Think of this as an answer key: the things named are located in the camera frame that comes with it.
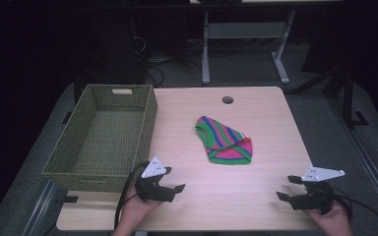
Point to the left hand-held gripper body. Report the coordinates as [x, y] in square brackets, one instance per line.
[154, 191]

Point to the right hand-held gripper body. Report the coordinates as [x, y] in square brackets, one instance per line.
[315, 198]

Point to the striped knitted sweater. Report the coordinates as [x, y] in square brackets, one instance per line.
[224, 144]

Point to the person's left hand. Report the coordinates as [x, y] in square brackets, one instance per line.
[134, 209]

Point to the person's right hand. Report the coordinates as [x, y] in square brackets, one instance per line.
[336, 223]

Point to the green woven basket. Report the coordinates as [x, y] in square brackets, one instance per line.
[108, 137]

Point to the black metal stand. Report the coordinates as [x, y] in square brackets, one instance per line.
[347, 98]

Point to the dark computer tower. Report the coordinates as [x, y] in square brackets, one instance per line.
[111, 49]

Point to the metal floor rail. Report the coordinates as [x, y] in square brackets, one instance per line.
[41, 209]
[367, 157]

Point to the white metal desk frame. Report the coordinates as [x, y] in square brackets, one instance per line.
[246, 30]

